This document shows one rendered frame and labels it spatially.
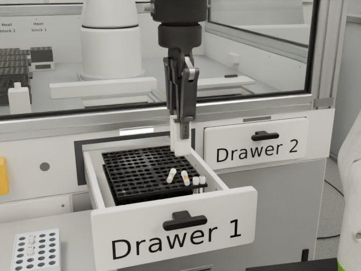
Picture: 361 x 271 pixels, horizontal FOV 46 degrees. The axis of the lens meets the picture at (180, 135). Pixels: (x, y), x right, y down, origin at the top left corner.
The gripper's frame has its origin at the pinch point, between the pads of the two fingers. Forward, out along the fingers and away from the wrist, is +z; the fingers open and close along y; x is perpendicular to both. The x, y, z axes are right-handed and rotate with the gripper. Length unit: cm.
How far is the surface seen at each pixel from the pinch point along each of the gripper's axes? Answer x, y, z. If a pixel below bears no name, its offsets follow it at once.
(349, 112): 176, -162, 59
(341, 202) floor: 140, -116, 100
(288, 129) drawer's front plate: 36.3, -20.5, 9.6
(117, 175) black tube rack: -10.8, -8.0, 10.1
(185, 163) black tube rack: 4.1, -9.6, 10.2
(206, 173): 7.8, -6.4, 11.7
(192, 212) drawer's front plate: -1.5, 11.0, 10.0
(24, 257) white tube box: -30.0, -0.8, 20.6
